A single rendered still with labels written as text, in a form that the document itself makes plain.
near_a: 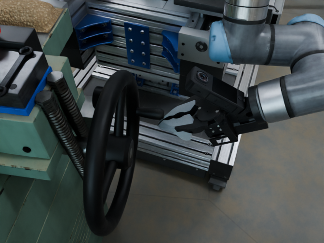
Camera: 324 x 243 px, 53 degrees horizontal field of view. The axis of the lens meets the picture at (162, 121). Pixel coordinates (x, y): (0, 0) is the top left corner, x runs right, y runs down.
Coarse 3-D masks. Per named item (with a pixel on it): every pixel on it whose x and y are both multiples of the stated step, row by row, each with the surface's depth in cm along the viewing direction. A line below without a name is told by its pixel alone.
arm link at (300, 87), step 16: (304, 64) 54; (320, 64) 52; (288, 80) 54; (304, 80) 52; (320, 80) 51; (288, 96) 53; (304, 96) 52; (320, 96) 51; (288, 112) 54; (304, 112) 54
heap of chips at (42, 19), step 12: (12, 0) 66; (24, 0) 66; (36, 0) 67; (0, 12) 65; (12, 12) 65; (24, 12) 65; (36, 12) 65; (48, 12) 67; (60, 12) 70; (0, 24) 66; (12, 24) 66; (24, 24) 65; (36, 24) 65; (48, 24) 66
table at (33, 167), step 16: (64, 16) 70; (64, 32) 71; (48, 48) 64; (80, 96) 59; (0, 160) 49; (16, 160) 49; (32, 160) 49; (48, 160) 49; (32, 176) 50; (48, 176) 49
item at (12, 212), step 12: (12, 180) 57; (24, 180) 61; (0, 192) 54; (12, 192) 57; (24, 192) 62; (0, 204) 54; (12, 204) 58; (0, 216) 55; (12, 216) 58; (0, 228) 55; (0, 240) 55
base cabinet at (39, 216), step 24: (72, 168) 85; (48, 192) 72; (72, 192) 87; (24, 216) 63; (48, 216) 73; (72, 216) 90; (24, 240) 64; (48, 240) 75; (72, 240) 92; (96, 240) 120
